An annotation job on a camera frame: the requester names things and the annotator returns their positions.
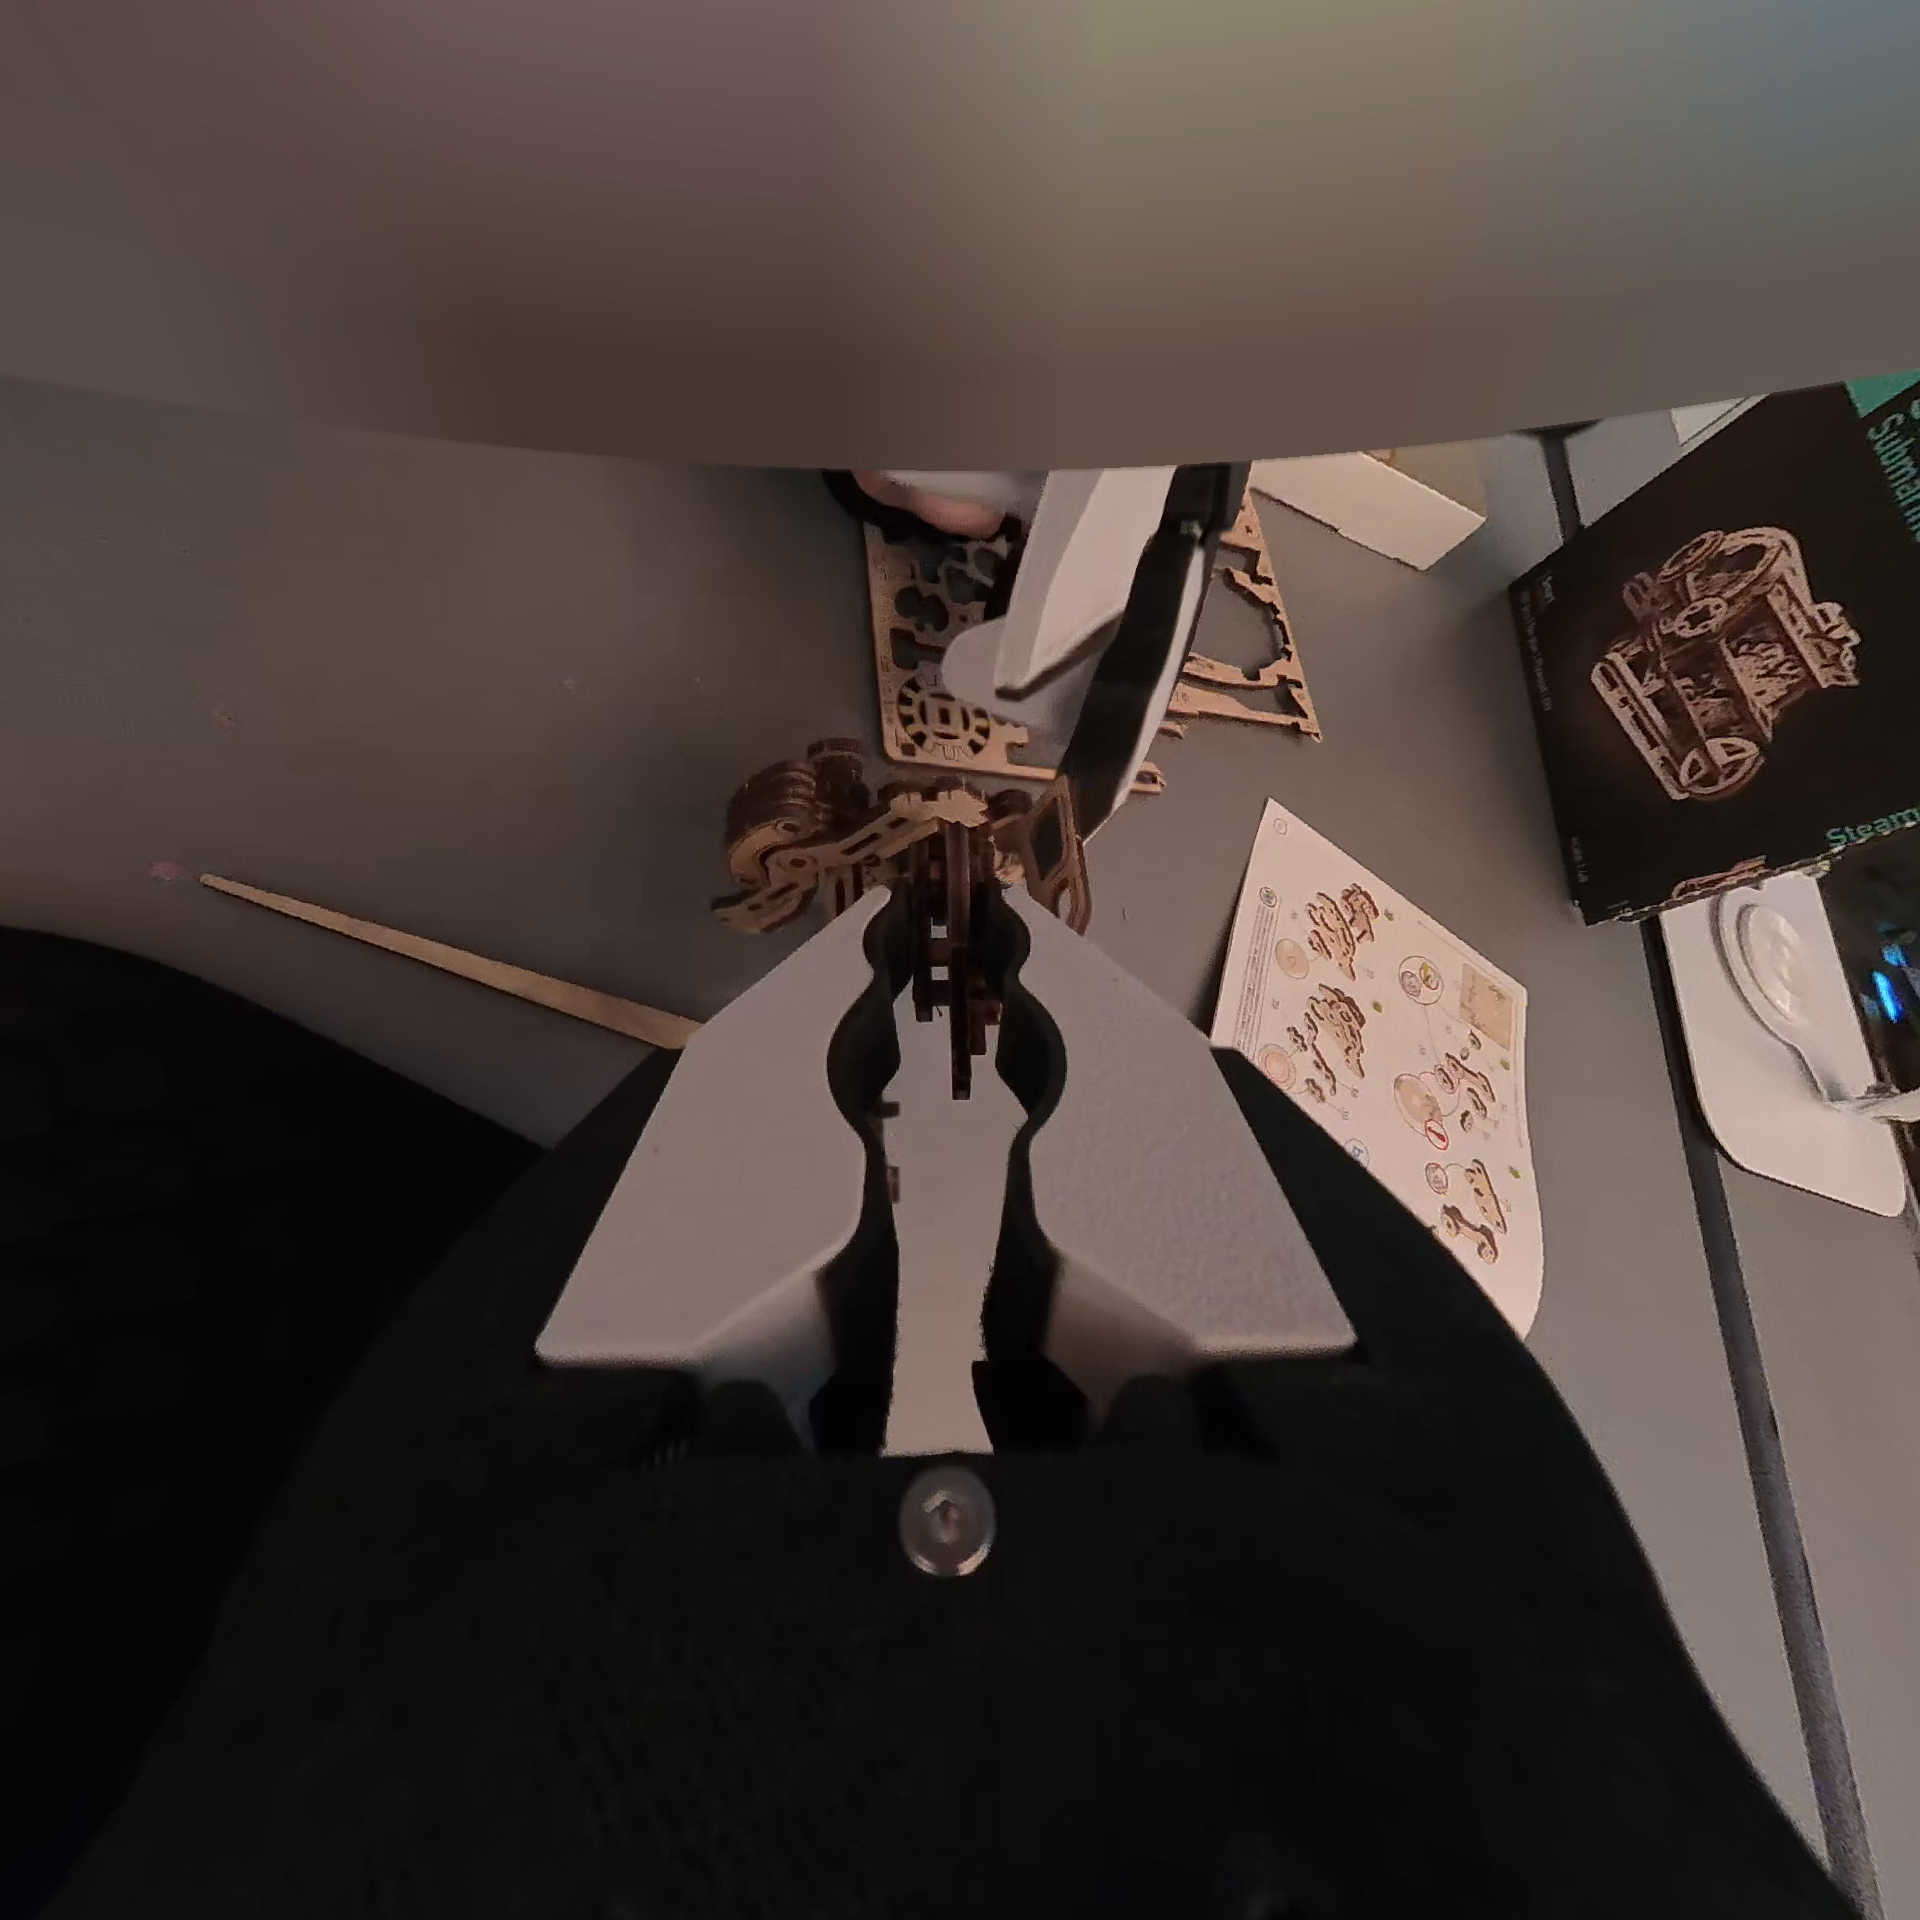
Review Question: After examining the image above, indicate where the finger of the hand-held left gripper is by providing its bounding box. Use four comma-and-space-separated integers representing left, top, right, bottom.
949, 469, 1185, 746
1055, 463, 1255, 847

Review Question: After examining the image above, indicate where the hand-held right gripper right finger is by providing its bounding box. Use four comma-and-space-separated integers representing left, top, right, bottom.
982, 885, 1363, 1378

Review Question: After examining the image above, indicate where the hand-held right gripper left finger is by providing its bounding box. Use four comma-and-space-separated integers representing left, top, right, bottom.
533, 885, 904, 1378

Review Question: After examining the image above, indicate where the wooden gear mechanism model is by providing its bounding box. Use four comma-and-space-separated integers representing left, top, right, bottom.
710, 737, 1096, 1104

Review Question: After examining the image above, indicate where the model instruction booklet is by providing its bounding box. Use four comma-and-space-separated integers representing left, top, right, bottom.
1208, 797, 1548, 1341

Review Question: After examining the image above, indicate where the black model kit box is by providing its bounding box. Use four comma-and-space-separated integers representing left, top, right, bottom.
1507, 374, 1920, 928

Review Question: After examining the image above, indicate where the person's left hand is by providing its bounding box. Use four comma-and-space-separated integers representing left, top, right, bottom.
852, 470, 1004, 541

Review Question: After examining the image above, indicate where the perforated wooden part sheet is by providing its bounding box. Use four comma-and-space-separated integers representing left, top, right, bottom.
865, 510, 1167, 797

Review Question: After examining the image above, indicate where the white cardboard tray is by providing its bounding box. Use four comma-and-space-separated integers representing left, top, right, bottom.
1246, 447, 1488, 570

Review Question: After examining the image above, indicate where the thin wooden strip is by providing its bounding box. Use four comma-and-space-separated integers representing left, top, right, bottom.
198, 872, 704, 1052

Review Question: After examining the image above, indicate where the white tablet stand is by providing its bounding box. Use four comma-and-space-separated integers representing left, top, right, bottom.
1656, 866, 1920, 1220

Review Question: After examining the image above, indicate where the wooden sheet frame offcut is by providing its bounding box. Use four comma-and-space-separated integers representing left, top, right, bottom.
1167, 495, 1325, 745

